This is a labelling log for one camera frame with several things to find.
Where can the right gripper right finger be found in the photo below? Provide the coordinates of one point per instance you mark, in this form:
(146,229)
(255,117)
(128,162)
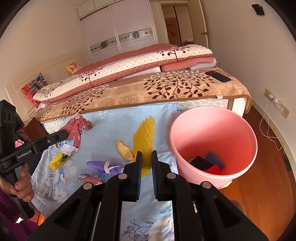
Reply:
(159,174)

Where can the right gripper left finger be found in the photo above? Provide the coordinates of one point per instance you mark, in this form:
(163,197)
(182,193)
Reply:
(131,185)

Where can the purple wrapper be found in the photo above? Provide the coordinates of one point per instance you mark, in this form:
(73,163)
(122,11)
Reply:
(106,168)

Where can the yellow plastic wrapper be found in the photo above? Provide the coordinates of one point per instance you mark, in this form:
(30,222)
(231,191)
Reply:
(58,160)

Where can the red foam fruit net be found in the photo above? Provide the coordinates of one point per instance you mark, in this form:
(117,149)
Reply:
(215,170)

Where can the red pink wrapper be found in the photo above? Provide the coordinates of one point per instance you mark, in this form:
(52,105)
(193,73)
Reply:
(74,128)

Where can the purple sleeve forearm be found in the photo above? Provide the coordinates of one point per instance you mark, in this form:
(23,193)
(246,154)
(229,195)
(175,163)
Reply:
(10,214)

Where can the white bedroom door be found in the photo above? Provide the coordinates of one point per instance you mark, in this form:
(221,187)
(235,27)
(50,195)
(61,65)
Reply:
(198,23)

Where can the person's left hand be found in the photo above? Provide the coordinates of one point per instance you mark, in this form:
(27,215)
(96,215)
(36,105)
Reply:
(22,188)

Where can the black foam pad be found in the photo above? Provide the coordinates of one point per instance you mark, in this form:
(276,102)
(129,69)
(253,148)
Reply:
(201,163)

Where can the light blue floral cloth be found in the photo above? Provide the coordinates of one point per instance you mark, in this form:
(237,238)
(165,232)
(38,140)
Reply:
(98,159)

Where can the dark blue foam pad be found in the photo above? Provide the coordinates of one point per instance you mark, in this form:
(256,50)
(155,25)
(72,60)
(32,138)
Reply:
(213,159)

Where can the pink plastic bucket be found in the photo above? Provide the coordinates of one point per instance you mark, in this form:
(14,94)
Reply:
(209,129)

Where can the colourful patterned pillow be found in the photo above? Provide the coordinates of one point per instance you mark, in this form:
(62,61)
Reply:
(31,88)

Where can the walnut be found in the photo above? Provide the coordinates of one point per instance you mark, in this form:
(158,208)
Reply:
(88,125)

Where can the beige leaf pattern blanket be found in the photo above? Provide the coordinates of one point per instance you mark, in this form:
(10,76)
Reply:
(169,86)

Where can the yellow patterned pillow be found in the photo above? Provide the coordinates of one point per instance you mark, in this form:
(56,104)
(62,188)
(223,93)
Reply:
(73,67)

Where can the black smartphone on bed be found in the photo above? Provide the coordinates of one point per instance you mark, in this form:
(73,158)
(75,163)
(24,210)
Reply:
(222,78)

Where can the folded pink dotted quilt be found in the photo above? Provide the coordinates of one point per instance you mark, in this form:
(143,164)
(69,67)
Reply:
(123,65)

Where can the black device on floor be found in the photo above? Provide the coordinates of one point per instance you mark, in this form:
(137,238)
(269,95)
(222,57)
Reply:
(287,163)

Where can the white wardrobe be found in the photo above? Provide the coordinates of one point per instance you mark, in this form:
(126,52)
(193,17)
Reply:
(116,27)

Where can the wall power outlet strip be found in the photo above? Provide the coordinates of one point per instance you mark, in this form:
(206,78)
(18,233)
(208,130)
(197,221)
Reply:
(277,103)

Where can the black wall bracket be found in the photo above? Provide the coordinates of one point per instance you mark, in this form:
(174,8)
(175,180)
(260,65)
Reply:
(258,9)

